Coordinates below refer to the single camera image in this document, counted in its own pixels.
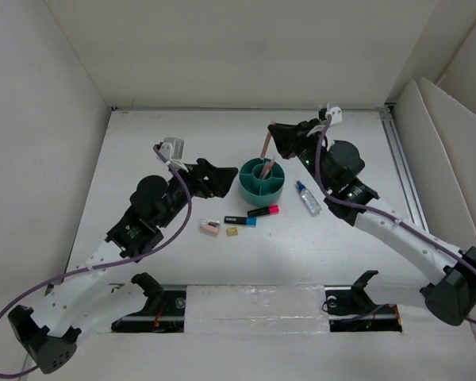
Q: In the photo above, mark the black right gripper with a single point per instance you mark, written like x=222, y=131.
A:
x=288, y=136

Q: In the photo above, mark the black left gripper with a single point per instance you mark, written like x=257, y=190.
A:
x=217, y=178

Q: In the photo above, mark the brown translucent pen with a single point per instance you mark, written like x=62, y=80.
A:
x=265, y=147

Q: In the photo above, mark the blue capped black highlighter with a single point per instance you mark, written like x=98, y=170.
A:
x=243, y=221

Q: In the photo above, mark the pink capped black highlighter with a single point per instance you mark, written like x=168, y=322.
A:
x=264, y=211

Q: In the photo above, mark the red translucent pen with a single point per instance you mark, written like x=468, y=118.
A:
x=272, y=164

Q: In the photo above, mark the purple translucent pen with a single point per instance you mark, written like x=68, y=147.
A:
x=265, y=170

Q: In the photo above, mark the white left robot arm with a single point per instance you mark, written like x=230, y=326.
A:
x=109, y=285

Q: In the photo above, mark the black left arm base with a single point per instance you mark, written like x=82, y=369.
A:
x=163, y=310

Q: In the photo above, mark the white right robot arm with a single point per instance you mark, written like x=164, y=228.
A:
x=451, y=271

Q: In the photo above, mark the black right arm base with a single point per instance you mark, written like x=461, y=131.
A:
x=351, y=310

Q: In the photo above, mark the teal round divided organizer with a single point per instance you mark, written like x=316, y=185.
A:
x=259, y=191

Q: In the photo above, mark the pink white mini stapler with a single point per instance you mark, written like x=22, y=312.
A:
x=209, y=226

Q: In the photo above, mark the yellow eraser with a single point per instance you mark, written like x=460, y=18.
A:
x=232, y=231

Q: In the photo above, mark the clear blue-capped spray bottle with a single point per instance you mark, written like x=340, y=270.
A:
x=311, y=204

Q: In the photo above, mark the white foam boards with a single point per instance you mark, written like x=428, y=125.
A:
x=438, y=136

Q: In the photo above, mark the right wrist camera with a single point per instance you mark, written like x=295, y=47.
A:
x=331, y=110

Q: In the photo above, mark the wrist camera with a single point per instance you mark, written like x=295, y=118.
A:
x=171, y=149
x=331, y=110

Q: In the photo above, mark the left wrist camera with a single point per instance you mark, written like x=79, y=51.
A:
x=171, y=149

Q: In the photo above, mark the aluminium rail right side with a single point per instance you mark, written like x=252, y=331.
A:
x=409, y=191

